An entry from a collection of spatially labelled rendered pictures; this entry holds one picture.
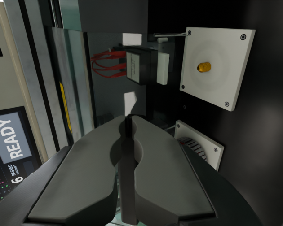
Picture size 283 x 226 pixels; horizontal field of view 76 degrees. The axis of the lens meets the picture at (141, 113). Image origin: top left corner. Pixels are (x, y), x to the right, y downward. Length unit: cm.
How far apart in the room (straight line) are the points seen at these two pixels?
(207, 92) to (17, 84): 38
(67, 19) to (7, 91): 17
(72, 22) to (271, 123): 38
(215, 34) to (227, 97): 12
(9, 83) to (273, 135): 47
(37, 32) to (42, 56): 4
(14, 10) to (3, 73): 11
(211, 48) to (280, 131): 20
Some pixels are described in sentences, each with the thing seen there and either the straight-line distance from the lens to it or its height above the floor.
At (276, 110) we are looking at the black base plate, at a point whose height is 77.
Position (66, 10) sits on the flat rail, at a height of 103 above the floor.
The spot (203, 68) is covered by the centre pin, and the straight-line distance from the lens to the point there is 40.
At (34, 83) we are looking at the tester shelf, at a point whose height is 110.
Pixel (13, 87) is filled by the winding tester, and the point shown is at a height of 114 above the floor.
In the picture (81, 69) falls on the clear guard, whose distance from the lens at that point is 18.
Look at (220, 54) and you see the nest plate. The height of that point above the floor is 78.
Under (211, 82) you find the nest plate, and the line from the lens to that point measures 42.
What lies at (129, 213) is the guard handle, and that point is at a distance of 20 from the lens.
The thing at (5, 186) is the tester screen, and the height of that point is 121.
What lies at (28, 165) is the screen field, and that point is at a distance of 48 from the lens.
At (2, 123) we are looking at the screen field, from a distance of 43.
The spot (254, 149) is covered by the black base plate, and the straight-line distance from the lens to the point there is 42.
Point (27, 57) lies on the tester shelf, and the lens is 36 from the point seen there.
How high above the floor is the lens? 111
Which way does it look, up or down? 29 degrees down
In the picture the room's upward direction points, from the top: 105 degrees counter-clockwise
